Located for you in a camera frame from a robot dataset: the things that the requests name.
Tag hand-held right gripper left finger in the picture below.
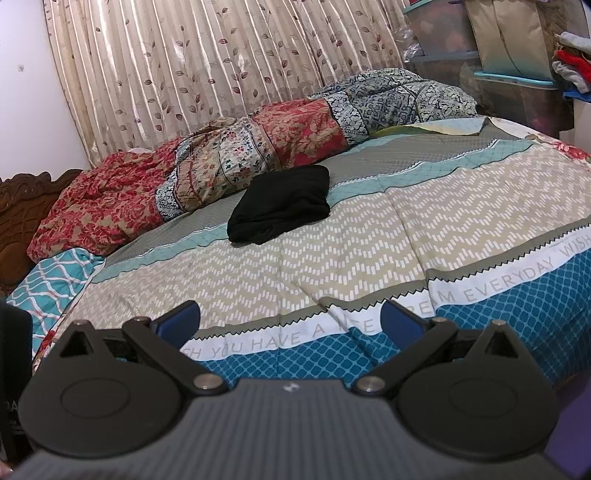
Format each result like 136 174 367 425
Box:
46 300 229 397

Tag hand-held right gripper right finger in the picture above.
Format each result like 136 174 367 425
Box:
353 298 537 398

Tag black pants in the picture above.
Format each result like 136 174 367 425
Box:
227 165 331 245

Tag teal lattice pillow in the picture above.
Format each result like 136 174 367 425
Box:
7 247 106 356

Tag zigzag patterned bedspread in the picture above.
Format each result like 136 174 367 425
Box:
9 115 591 388

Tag carved wooden headboard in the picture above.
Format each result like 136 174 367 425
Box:
0 169 83 296

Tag floral patchwork quilt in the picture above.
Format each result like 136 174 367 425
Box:
27 67 478 263

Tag purple clothing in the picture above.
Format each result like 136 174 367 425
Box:
545 381 591 480

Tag floral bed sheet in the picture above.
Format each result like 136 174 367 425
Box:
526 131 591 163

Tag leaf print curtain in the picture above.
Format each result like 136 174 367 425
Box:
42 0 409 168

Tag clear storage bin teal lid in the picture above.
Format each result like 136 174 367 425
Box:
473 69 575 136

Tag clear storage bin grey lid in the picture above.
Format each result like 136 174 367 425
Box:
410 51 482 89
401 0 481 62

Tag beige fabric storage bag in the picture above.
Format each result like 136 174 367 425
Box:
465 0 557 85

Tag stack of folded clothes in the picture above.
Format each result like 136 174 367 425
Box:
550 30 591 101

